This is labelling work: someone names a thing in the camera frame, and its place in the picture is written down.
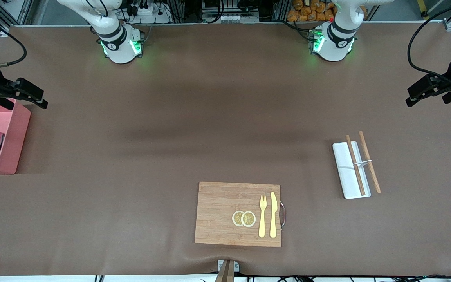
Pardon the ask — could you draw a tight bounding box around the brown bar under bracket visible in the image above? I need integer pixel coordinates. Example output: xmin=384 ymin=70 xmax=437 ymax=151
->
xmin=215 ymin=260 xmax=235 ymax=282

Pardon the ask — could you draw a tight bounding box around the yellow knife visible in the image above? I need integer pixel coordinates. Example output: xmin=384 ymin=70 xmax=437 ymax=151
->
xmin=269 ymin=192 xmax=278 ymax=239

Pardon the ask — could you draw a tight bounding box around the orange snack pile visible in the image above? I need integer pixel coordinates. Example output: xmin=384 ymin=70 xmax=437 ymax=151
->
xmin=287 ymin=0 xmax=368 ymax=22

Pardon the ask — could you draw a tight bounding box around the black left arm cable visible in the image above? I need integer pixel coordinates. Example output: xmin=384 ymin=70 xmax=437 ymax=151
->
xmin=408 ymin=0 xmax=451 ymax=87

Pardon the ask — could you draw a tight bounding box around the yellow fork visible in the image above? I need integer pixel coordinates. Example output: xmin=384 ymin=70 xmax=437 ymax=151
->
xmin=258 ymin=195 xmax=268 ymax=238

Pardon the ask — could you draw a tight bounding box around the grey metal table bracket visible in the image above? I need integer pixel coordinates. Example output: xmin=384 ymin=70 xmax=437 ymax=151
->
xmin=218 ymin=260 xmax=240 ymax=272

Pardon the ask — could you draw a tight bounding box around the pink plastic box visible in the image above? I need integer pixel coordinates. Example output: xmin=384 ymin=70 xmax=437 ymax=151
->
xmin=0 ymin=98 xmax=31 ymax=175

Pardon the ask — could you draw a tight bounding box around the white rectangular tray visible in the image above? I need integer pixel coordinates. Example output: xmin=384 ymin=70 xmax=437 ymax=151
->
xmin=332 ymin=142 xmax=371 ymax=199

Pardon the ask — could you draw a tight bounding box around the bamboo cutting board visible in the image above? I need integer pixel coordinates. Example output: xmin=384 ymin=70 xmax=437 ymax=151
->
xmin=194 ymin=181 xmax=282 ymax=248

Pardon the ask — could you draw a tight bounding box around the brown wooden chopstick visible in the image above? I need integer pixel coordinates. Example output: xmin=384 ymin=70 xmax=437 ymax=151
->
xmin=359 ymin=131 xmax=382 ymax=194
xmin=345 ymin=135 xmax=366 ymax=196

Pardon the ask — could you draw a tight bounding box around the white power strip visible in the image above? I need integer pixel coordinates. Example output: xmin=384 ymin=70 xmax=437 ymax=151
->
xmin=126 ymin=0 xmax=171 ymax=24

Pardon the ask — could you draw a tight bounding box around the white socket bar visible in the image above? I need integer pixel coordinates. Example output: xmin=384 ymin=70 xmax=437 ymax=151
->
xmin=202 ymin=12 xmax=259 ymax=23

